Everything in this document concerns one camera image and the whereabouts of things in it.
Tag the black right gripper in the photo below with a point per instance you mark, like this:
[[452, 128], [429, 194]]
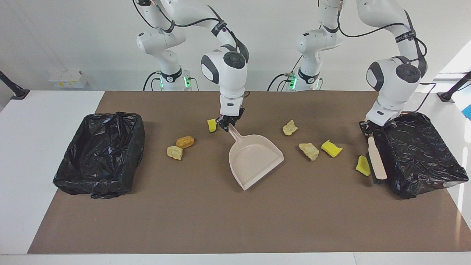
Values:
[[235, 119]]

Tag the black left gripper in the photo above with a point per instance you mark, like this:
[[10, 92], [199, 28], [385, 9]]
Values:
[[368, 130]]

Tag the yellow green sponge piece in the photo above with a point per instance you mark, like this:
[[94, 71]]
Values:
[[331, 148], [362, 166], [211, 126]]

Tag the beige hand brush black bristles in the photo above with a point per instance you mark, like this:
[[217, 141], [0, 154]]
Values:
[[377, 158]]

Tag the beige plastic dustpan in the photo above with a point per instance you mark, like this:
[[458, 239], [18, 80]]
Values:
[[254, 158]]

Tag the brown potato-shaped lump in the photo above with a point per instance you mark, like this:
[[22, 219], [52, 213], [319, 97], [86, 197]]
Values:
[[185, 142]]

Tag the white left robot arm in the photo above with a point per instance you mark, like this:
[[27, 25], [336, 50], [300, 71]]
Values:
[[397, 81]]

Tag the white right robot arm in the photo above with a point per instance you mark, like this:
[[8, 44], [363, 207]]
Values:
[[228, 70]]

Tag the bin lined with black bag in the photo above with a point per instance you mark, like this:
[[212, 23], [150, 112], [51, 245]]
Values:
[[73, 176], [423, 165]]

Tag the blue object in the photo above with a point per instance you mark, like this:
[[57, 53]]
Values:
[[468, 112]]

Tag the brown paper table mat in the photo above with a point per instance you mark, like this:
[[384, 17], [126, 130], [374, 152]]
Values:
[[184, 228]]

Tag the large white cardboard box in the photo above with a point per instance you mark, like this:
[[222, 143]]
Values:
[[73, 79]]

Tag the small white cardboard box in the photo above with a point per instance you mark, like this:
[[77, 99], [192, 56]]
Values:
[[54, 82]]

